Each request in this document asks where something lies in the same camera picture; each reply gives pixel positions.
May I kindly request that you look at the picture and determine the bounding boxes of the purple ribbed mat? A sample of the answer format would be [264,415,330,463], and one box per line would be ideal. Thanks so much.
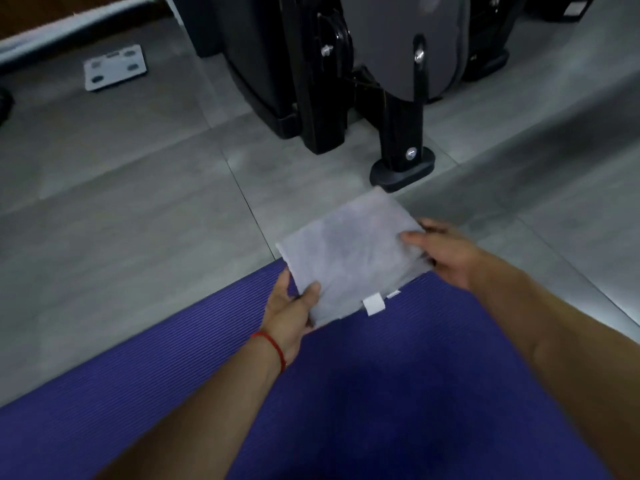
[0,258,613,480]

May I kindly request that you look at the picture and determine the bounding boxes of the person's right hand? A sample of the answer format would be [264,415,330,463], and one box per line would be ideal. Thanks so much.
[399,218,489,291]

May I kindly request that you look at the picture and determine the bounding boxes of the red string bracelet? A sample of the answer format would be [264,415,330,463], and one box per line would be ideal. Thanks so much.
[249,330,287,374]

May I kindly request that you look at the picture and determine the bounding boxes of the person's left hand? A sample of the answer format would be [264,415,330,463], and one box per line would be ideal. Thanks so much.
[259,268,322,365]

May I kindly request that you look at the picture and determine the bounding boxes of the black weight stack machine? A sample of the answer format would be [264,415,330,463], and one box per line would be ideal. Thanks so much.
[169,0,601,193]

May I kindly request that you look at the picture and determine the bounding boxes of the white bathroom scale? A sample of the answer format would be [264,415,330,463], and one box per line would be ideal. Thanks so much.
[83,44,149,92]

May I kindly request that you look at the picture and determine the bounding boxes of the white wall pipe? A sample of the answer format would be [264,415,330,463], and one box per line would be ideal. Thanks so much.
[0,0,157,65]

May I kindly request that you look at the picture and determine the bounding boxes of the person's right forearm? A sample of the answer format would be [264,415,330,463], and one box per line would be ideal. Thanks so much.
[465,252,640,480]

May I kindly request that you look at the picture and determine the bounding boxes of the person's left forearm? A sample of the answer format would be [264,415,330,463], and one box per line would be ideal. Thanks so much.
[95,339,283,480]

